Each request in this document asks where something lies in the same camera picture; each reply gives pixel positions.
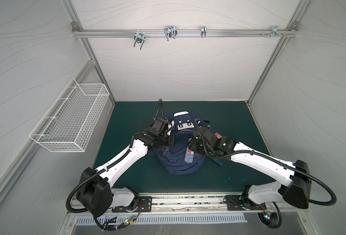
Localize left black cable bundle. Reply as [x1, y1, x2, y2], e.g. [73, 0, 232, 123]
[93, 202, 143, 232]

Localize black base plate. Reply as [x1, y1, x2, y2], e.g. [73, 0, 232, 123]
[111, 196, 152, 213]
[223, 195, 266, 211]

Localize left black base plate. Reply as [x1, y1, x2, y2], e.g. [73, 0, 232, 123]
[111, 196, 152, 213]

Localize metal bracket with screws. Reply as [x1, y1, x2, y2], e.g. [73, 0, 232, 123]
[261, 26, 287, 38]

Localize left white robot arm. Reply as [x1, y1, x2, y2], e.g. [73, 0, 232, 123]
[65, 117, 174, 218]

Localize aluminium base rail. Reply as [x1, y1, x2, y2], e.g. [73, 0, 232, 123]
[71, 192, 309, 214]

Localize small metal hook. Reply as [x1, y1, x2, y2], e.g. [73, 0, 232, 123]
[201, 26, 207, 38]

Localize red booklet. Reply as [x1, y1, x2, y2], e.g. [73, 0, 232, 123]
[215, 133, 223, 139]

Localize white slotted cable duct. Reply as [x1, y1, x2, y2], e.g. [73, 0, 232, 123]
[75, 212, 248, 226]

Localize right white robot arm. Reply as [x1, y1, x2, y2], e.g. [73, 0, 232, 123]
[188, 126, 337, 209]

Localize right black cable coil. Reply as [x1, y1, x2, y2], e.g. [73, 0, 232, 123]
[257, 201, 283, 229]

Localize aluminium cross bar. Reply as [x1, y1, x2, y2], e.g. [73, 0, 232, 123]
[73, 28, 298, 38]

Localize white wire basket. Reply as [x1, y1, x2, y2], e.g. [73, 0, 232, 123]
[29, 78, 110, 152]

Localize metal double hook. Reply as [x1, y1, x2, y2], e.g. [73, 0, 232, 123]
[164, 25, 177, 41]

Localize navy blue backpack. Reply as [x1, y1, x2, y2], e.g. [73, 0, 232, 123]
[148, 111, 207, 175]

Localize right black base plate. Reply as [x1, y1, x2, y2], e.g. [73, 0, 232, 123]
[223, 195, 266, 211]

